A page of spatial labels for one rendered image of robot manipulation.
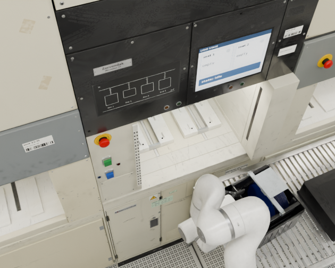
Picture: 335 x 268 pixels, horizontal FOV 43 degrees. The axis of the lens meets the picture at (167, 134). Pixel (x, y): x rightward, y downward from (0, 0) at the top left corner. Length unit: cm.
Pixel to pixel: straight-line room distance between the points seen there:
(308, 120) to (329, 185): 40
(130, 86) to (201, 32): 30
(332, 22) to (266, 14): 35
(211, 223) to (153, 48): 56
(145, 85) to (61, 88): 29
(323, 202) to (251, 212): 90
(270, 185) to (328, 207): 39
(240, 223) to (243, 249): 12
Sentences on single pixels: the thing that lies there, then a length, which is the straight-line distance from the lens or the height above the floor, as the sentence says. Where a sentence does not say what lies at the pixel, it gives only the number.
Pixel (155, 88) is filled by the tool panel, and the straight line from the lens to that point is 148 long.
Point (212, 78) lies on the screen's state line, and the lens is 158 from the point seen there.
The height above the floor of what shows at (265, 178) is 108.
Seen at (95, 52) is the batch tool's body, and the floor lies 178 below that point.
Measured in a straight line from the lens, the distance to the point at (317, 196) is 215.
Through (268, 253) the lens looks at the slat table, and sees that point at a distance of 207.
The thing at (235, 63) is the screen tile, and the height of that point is 156.
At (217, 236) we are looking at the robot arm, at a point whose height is 150.
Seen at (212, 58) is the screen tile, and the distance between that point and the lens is 150.
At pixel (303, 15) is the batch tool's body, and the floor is 170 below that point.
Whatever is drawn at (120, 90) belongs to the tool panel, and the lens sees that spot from 142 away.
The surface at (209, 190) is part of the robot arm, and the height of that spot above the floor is 149.
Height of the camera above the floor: 265
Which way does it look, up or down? 54 degrees down
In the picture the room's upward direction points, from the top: 1 degrees clockwise
